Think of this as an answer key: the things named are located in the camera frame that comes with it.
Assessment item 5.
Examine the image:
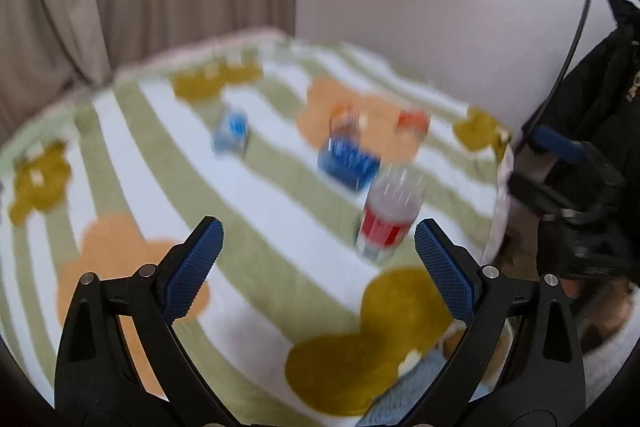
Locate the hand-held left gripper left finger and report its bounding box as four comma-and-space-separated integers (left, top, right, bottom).
54, 216, 226, 427

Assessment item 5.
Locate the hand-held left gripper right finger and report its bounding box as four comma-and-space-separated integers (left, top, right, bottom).
414, 218, 587, 427

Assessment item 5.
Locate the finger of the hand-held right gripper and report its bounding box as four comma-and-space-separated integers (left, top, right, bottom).
520, 124, 598, 164
506, 171, 603, 224

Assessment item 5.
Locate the clear cup with red label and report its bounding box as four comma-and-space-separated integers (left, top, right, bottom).
354, 163, 427, 264

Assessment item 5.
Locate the person's right forearm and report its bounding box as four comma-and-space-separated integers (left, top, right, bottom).
582, 319, 640, 413

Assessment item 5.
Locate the clear cup with orange lid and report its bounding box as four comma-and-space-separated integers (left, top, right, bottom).
395, 110, 432, 147

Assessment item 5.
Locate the blue labelled cup, orange lid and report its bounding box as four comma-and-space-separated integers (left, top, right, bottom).
317, 103, 381, 193

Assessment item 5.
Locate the person's right hand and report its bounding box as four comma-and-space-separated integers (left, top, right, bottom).
562, 276, 635, 353

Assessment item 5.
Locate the striped bear print blanket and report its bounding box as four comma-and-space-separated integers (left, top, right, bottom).
0, 27, 516, 427

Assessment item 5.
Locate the blue grey cloth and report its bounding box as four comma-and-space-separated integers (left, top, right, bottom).
359, 347, 503, 427

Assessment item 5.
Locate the small blue-capped bottle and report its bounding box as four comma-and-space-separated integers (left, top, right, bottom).
212, 107, 251, 155

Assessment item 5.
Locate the black cable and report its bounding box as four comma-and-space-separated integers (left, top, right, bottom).
535, 0, 640, 118

